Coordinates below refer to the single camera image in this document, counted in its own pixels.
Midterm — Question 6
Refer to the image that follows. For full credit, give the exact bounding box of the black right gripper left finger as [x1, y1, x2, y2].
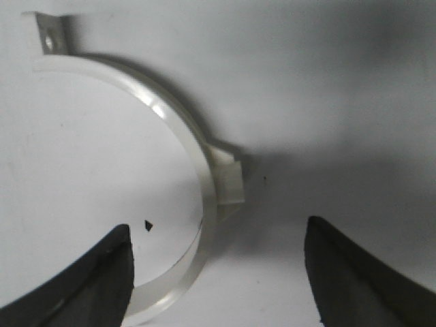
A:
[1, 224, 134, 326]

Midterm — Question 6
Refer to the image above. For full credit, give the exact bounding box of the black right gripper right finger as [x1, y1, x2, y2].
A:
[304, 216, 435, 326]

